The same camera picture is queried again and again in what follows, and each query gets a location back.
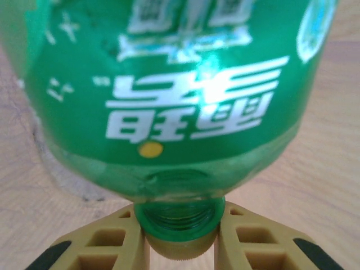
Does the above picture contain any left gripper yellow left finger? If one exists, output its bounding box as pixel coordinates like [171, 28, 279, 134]
[26, 204, 150, 270]

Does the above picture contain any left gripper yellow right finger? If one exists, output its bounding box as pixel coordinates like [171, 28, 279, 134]
[215, 201, 345, 270]

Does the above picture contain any green soda bottle yellow cap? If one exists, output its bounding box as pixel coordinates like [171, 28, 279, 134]
[0, 0, 340, 259]

